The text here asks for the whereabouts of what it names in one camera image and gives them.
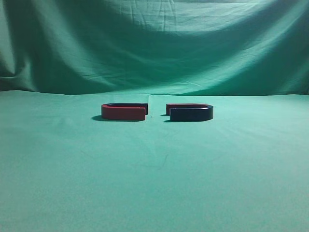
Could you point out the left red-blue horseshoe magnet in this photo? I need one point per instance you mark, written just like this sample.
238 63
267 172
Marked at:
124 111

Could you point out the blue-red horseshoe magnet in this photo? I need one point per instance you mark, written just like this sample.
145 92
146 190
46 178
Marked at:
189 111

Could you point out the green cloth backdrop and cover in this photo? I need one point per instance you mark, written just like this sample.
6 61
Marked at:
63 168

